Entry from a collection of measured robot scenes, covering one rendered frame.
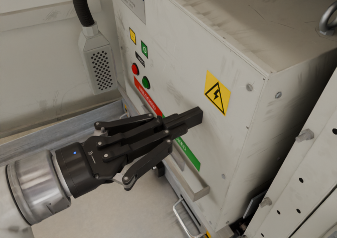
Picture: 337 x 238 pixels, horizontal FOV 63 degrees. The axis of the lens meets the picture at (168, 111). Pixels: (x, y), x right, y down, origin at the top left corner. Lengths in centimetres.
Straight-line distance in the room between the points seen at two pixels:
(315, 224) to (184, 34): 34
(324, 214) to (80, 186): 33
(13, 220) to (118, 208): 44
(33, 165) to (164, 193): 49
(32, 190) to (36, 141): 59
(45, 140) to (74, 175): 59
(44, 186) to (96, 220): 44
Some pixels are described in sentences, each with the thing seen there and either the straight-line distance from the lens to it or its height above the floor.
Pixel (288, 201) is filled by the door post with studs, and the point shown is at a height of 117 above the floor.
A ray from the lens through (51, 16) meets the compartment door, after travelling 84.
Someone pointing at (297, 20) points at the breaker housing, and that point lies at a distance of 44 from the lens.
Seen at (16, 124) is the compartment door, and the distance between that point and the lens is 109.
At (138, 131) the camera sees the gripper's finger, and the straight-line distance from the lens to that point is 44.
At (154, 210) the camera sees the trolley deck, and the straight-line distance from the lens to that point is 80.
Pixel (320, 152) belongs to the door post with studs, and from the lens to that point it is 39.
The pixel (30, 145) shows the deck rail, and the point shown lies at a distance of 99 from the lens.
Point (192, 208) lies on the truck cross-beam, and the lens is 73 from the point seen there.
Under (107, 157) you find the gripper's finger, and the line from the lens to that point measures 41.
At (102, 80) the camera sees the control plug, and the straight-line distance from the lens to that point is 76.
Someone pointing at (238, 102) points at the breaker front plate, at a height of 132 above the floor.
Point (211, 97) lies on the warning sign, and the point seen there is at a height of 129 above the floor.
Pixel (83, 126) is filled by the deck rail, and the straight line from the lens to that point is 98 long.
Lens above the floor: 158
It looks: 47 degrees down
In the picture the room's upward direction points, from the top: straight up
